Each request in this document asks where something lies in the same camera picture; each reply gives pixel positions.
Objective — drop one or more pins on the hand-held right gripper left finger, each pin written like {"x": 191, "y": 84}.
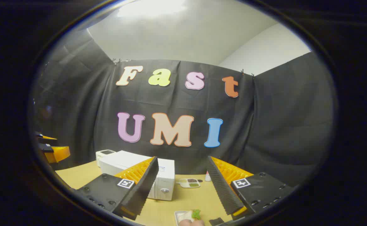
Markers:
{"x": 142, "y": 188}

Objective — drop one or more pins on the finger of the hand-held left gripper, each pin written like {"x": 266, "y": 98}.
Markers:
{"x": 47, "y": 137}
{"x": 58, "y": 153}

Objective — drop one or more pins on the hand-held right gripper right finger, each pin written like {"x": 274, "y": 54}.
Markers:
{"x": 222, "y": 188}

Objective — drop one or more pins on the white microwave oven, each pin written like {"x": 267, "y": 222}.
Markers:
{"x": 124, "y": 160}

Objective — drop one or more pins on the small clear bottle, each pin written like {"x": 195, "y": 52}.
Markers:
{"x": 208, "y": 177}

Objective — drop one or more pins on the small black table clip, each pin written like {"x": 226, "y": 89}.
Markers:
{"x": 216, "y": 221}

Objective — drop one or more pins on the white divided sauce plate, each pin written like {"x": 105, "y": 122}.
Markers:
{"x": 188, "y": 183}

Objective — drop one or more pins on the white toaster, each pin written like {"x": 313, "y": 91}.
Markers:
{"x": 103, "y": 153}

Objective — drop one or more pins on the small white rectangular dish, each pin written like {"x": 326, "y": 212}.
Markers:
{"x": 178, "y": 216}

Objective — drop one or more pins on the black backdrop cloth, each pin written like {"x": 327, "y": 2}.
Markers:
{"x": 280, "y": 125}

